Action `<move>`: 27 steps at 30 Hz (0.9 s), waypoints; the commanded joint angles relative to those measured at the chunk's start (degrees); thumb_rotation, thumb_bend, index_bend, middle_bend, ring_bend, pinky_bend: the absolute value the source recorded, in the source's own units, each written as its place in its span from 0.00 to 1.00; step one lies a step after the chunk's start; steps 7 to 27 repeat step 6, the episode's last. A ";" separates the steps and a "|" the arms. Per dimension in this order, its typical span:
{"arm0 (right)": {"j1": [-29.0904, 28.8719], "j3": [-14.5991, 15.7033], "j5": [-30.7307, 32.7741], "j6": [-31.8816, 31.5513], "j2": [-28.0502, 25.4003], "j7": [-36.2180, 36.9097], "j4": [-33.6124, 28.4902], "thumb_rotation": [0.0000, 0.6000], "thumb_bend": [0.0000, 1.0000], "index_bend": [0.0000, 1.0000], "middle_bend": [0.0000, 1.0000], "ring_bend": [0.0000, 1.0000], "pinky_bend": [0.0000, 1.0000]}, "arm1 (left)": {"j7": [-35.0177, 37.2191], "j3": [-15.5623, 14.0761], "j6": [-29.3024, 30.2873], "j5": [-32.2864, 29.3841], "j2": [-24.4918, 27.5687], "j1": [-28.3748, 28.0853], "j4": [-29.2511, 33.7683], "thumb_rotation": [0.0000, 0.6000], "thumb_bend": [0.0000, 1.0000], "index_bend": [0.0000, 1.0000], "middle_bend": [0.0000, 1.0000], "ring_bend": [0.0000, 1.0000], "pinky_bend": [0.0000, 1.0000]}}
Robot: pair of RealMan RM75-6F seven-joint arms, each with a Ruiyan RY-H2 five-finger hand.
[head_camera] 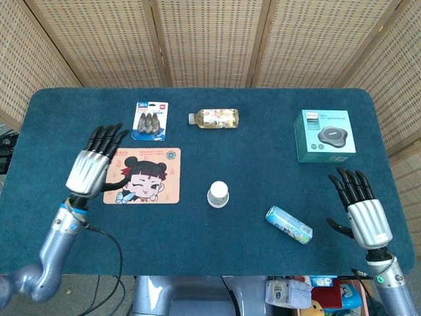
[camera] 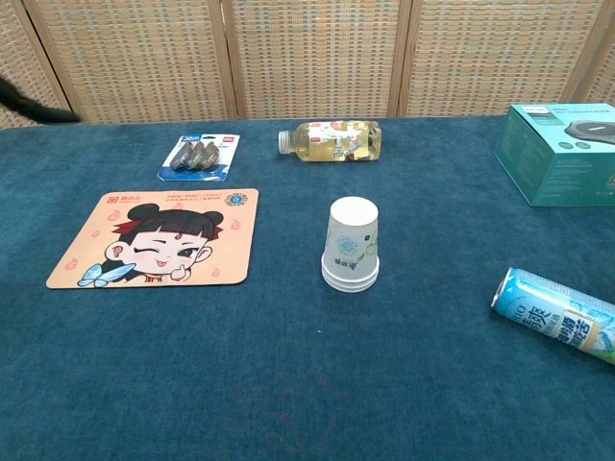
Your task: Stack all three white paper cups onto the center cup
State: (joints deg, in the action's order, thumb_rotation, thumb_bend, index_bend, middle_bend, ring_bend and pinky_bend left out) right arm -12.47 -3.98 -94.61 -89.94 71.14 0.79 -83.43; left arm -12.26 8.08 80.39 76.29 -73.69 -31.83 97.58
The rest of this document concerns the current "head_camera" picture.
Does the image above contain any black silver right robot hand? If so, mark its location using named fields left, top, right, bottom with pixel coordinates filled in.
left=326, top=167, right=394, bottom=250

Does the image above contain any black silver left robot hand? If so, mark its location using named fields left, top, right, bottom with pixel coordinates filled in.
left=65, top=123, right=130, bottom=199

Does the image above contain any small blue white box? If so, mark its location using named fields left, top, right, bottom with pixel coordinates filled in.
left=309, top=275, right=338, bottom=287

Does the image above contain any cartoon girl mouse pad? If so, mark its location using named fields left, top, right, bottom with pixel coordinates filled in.
left=103, top=147, right=182, bottom=205

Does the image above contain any blue binder clip blister pack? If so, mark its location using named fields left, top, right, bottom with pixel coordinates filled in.
left=131, top=101, right=169, bottom=142

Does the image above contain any teal drink can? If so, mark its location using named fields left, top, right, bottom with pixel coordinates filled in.
left=265, top=205, right=313, bottom=244

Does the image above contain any black equipment beside table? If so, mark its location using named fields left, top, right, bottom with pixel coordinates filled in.
left=0, top=131, right=19, bottom=175

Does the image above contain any red book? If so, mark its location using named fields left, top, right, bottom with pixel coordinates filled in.
left=310, top=284, right=343, bottom=309

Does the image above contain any teal speakerphone product box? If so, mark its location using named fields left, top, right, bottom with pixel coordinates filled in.
left=293, top=109, right=357, bottom=163

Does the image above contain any blue felt table cloth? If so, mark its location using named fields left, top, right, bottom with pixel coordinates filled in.
left=0, top=87, right=416, bottom=277

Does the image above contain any white fabric bag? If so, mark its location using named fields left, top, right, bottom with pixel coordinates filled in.
left=264, top=278, right=312, bottom=309

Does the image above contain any yellow drink plastic bottle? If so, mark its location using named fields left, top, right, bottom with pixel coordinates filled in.
left=187, top=108, right=240, bottom=130

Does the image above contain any grey robot torso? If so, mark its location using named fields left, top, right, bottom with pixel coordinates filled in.
left=131, top=275, right=268, bottom=316

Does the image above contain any bamboo folding screen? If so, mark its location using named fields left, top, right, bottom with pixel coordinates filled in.
left=0, top=0, right=421, bottom=243

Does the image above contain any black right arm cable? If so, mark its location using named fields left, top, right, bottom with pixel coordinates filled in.
left=350, top=268, right=376, bottom=281

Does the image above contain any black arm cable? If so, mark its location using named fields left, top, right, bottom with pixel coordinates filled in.
left=350, top=268, right=376, bottom=281
left=84, top=224, right=124, bottom=316

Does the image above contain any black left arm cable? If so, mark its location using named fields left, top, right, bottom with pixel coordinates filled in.
left=84, top=224, right=124, bottom=316

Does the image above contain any blue floor cable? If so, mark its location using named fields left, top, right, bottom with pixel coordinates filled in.
left=87, top=275, right=101, bottom=316

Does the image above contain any black floor cable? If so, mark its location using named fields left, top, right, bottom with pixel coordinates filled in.
left=113, top=275, right=128, bottom=299

